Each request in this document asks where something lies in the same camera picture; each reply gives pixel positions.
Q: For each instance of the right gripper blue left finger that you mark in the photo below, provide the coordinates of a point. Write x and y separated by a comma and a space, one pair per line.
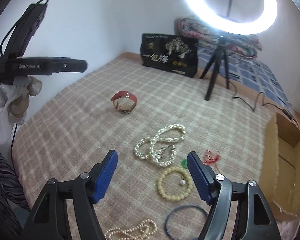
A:
102, 174

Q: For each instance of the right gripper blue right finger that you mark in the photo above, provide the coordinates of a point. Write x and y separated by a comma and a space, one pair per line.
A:
202, 176

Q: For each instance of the red strap wristwatch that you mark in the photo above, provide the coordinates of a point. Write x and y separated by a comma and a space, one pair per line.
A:
124, 101

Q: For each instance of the white gloved left hand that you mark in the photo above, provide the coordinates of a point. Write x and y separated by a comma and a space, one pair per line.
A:
14, 102

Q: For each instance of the beige plaid blanket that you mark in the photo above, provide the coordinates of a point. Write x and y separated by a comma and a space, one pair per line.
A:
77, 127

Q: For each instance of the cardboard box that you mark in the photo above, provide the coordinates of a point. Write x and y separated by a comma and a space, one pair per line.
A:
280, 173

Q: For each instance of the black tripod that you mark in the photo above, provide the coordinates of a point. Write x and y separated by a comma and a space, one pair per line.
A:
215, 60

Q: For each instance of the blue patterned bed sheet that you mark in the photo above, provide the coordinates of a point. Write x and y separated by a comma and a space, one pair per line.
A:
258, 76

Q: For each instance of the black printed snack bag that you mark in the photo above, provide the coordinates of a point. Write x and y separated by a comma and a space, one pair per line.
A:
171, 53

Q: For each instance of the folded floral quilt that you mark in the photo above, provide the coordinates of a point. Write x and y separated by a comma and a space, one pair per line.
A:
243, 46

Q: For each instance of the green pendant on red cord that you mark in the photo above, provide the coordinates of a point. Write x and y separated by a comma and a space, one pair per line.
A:
209, 158

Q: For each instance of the white ring light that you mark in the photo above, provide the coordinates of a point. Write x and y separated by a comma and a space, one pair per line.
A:
209, 16

